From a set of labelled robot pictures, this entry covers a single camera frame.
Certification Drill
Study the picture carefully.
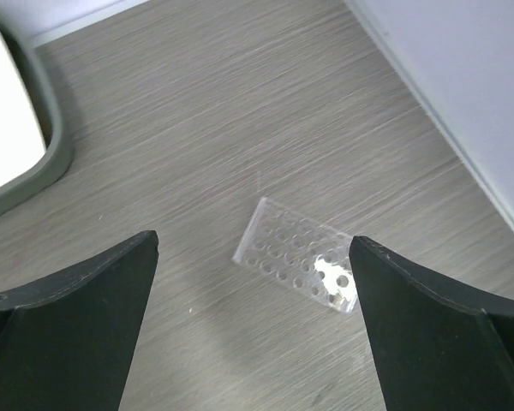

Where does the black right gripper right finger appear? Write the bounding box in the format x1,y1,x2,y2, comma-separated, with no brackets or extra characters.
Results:
350,236,514,410

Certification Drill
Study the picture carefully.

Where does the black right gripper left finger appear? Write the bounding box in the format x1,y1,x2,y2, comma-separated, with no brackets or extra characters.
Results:
0,230,158,410

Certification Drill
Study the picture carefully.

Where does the clear acrylic test tube rack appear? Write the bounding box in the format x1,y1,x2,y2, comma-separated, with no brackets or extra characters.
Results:
233,197,358,314

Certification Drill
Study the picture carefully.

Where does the dark green plastic tray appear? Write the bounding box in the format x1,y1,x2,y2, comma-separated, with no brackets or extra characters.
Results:
0,12,74,215

